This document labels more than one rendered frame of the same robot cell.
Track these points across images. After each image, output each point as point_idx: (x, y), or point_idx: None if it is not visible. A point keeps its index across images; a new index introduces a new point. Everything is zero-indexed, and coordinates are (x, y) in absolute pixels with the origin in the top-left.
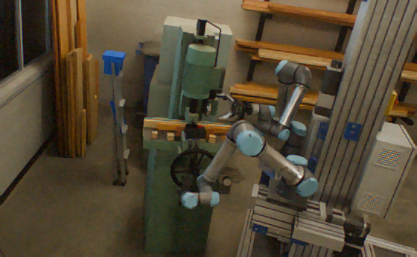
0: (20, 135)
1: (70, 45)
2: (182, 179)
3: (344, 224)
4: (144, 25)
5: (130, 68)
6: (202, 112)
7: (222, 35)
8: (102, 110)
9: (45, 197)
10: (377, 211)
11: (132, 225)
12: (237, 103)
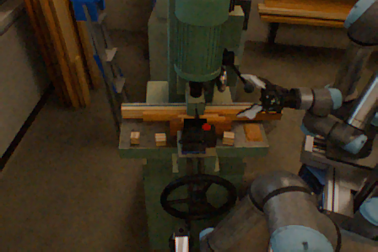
0: (0, 103)
1: None
2: (175, 232)
3: None
4: None
5: None
6: (215, 81)
7: None
8: (113, 40)
9: (41, 168)
10: None
11: (137, 207)
12: (272, 94)
